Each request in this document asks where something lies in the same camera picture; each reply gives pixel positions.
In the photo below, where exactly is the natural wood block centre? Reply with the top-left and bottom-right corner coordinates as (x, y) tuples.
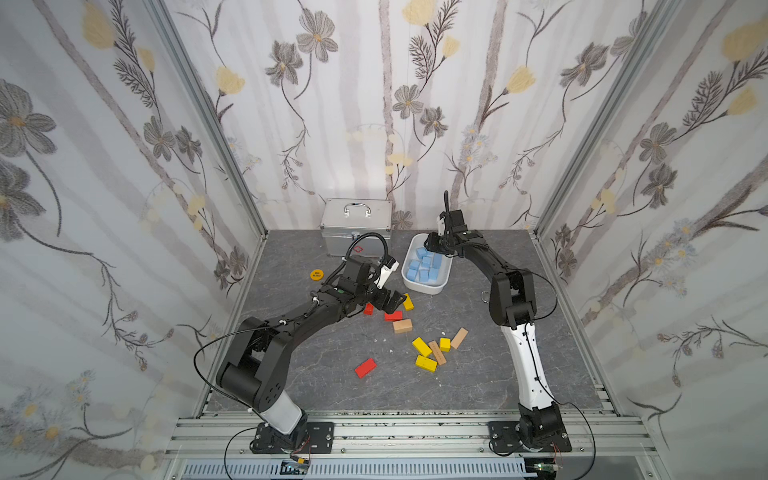
(392, 319), (413, 334)

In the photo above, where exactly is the red long block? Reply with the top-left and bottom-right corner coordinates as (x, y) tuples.
(354, 358), (377, 379)
(384, 311), (404, 322)

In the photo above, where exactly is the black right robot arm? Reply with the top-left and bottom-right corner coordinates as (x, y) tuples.
(424, 209), (566, 451)

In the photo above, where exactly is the red long block centre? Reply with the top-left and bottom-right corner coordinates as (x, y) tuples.
(384, 311), (404, 322)

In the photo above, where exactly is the yellow speckled block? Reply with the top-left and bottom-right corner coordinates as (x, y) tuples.
(415, 355), (438, 373)

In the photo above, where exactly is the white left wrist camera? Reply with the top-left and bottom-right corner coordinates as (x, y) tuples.
(375, 254), (399, 289)

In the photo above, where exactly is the yellow block centre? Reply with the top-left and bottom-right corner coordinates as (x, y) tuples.
(412, 337), (432, 358)

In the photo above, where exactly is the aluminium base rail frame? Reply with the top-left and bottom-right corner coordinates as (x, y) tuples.
(157, 411), (671, 479)

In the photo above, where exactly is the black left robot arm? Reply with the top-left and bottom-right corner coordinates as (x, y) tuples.
(215, 232), (405, 443)

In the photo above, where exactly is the red long block front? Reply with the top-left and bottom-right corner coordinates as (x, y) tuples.
(354, 358), (377, 379)

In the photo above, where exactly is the silver aluminium first aid case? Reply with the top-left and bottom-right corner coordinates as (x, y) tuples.
(320, 198), (392, 257)

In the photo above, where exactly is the white plastic tray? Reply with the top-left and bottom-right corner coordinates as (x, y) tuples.
(401, 233), (452, 295)

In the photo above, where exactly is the engraved wood block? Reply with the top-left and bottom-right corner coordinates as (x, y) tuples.
(428, 341), (446, 365)

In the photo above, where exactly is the plain wood block right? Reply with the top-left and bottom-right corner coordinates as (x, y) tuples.
(450, 328), (469, 350)

